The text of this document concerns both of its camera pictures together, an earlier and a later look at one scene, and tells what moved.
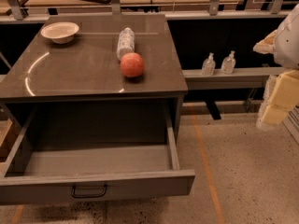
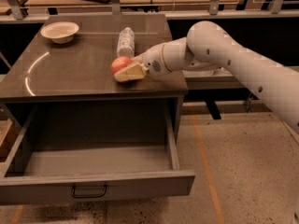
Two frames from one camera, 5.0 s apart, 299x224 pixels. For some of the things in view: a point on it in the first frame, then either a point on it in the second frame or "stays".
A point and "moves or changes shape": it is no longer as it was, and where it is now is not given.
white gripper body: x=288 y=44 → x=153 y=60
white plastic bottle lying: x=126 y=42 stays
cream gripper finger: x=271 y=114 → x=136 y=71
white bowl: x=61 y=32 stays
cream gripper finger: x=266 y=45 → x=138 y=59
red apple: x=132 y=64 moves or changes shape
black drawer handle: x=78 y=195 stays
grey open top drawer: x=86 y=152 stays
